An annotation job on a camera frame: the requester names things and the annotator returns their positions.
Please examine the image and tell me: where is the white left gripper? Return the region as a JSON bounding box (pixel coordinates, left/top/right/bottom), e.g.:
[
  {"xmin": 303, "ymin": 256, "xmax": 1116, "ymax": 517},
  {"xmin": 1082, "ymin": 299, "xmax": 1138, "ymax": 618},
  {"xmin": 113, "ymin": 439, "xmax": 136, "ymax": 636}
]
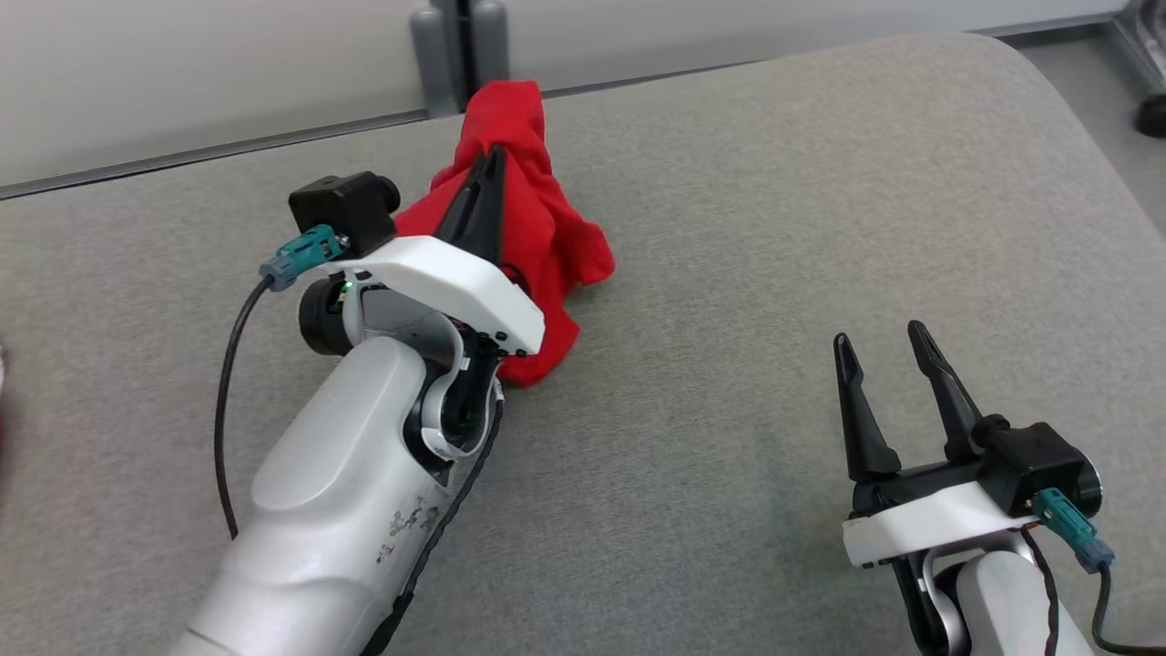
[{"xmin": 330, "ymin": 146, "xmax": 546, "ymax": 358}]

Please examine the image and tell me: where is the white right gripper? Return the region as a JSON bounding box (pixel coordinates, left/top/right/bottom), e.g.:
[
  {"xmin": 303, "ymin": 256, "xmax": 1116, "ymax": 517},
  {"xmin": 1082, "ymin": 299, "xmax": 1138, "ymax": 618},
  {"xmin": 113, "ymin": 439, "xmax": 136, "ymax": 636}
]
[{"xmin": 834, "ymin": 321, "xmax": 1039, "ymax": 570}]

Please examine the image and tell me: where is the plain red garment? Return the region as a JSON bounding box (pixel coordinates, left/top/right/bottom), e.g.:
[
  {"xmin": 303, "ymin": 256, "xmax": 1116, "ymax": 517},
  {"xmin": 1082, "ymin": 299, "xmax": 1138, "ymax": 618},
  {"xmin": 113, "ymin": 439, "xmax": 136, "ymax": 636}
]
[{"xmin": 394, "ymin": 80, "xmax": 617, "ymax": 389}]

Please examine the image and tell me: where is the grey partition post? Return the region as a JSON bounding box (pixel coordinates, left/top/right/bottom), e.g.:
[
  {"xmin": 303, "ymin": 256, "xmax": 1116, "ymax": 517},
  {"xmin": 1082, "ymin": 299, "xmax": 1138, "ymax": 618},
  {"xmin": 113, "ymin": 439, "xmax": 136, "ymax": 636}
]
[{"xmin": 410, "ymin": 0, "xmax": 511, "ymax": 118}]

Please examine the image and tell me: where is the black cable with teal plug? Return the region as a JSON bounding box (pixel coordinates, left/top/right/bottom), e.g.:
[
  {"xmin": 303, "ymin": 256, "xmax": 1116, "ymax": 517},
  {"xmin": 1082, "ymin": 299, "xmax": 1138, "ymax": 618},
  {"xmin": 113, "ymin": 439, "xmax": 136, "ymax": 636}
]
[
  {"xmin": 1034, "ymin": 487, "xmax": 1166, "ymax": 656},
  {"xmin": 214, "ymin": 225, "xmax": 345, "ymax": 540}
]

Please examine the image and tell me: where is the black braided cable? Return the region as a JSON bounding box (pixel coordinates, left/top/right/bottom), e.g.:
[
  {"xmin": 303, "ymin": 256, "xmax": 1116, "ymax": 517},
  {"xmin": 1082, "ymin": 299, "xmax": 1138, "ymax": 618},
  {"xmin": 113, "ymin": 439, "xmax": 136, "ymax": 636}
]
[
  {"xmin": 1020, "ymin": 528, "xmax": 1063, "ymax": 656},
  {"xmin": 364, "ymin": 378, "xmax": 506, "ymax": 656}
]

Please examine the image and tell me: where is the grey metal frame strut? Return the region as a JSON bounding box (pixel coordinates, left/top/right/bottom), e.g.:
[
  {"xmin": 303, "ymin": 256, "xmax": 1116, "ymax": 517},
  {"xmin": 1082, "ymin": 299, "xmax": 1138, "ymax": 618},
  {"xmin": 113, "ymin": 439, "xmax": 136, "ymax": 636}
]
[{"xmin": 1107, "ymin": 0, "xmax": 1166, "ymax": 101}]

